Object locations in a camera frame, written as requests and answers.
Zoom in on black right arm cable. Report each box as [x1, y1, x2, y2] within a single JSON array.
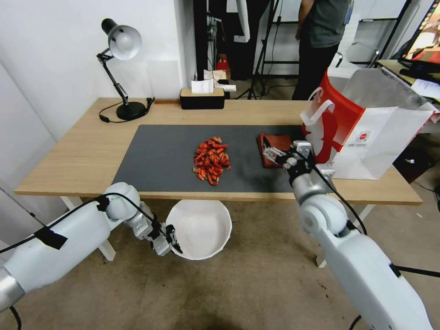
[[294, 149, 369, 236]]

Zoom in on white round bowl container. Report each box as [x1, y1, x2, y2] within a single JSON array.
[[165, 199, 233, 261]]

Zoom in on black tripod stand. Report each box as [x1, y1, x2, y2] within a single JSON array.
[[237, 0, 303, 100]]

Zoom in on black floor cable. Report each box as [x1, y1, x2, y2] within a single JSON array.
[[391, 264, 440, 276]]

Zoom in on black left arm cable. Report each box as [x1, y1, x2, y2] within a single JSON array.
[[0, 192, 162, 255]]

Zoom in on white tissue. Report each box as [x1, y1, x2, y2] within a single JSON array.
[[191, 79, 215, 94]]

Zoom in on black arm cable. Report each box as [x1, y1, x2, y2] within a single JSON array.
[[0, 192, 162, 255], [294, 149, 369, 236]]

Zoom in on wooden side desk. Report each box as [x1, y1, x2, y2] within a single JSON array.
[[376, 59, 440, 104]]

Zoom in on grey office chair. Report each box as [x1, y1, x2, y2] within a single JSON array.
[[335, 41, 380, 68]]

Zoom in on dark grey desk mat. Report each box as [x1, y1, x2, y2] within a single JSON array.
[[111, 124, 310, 194]]

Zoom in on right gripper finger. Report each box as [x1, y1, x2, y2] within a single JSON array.
[[264, 151, 289, 167], [262, 136, 293, 156]]

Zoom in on cardboard box with papers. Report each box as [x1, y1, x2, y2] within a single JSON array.
[[203, 68, 231, 87]]

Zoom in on white and red takeout bag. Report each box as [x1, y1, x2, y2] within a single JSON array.
[[301, 67, 437, 181]]

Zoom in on black and white desk lamp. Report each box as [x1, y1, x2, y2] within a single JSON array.
[[96, 17, 148, 121]]

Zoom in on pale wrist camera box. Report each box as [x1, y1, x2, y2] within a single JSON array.
[[293, 140, 313, 157], [152, 239, 171, 257]]

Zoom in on person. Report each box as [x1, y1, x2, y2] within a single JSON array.
[[291, 0, 355, 101]]

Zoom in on computer monitor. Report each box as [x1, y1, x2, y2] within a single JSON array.
[[398, 0, 440, 71]]

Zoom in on black tissue box wooden lid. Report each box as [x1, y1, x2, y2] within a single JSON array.
[[180, 88, 225, 110]]

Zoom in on red shrimp pile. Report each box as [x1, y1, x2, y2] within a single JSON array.
[[192, 136, 231, 186]]

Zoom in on white paper sheets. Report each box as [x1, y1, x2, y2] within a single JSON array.
[[411, 79, 440, 102]]

